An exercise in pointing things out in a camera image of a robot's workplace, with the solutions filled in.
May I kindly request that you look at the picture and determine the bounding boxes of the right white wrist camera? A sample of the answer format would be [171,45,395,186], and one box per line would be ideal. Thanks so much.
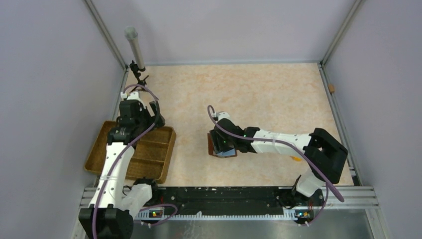
[211,112,231,121]

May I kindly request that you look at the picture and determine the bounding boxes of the woven straw divided tray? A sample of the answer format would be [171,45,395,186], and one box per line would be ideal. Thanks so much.
[84,121,176,184]

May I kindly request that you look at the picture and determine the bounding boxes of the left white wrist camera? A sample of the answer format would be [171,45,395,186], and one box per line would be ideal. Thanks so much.
[120,91,142,102]

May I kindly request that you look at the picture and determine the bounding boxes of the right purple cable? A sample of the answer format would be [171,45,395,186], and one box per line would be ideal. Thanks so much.
[207,105,345,227]

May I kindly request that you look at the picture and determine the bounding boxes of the grey tube on tripod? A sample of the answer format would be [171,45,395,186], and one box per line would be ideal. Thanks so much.
[124,26,149,86]

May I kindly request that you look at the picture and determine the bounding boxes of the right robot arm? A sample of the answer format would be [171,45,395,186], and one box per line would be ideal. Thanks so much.
[208,106,349,205]

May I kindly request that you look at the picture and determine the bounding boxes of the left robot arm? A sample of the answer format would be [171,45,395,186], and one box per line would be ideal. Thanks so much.
[78,100,165,239]

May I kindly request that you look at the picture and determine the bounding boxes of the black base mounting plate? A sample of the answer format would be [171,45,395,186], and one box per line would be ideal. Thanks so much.
[128,186,325,217]

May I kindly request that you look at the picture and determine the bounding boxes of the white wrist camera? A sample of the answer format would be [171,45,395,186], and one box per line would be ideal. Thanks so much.
[211,112,231,121]
[120,91,142,102]

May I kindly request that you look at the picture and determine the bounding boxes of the small tan wall block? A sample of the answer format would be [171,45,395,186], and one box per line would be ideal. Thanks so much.
[327,84,335,94]

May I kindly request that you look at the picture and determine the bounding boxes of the orange yellow round toy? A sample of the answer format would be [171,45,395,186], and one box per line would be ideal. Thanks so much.
[291,156,302,162]

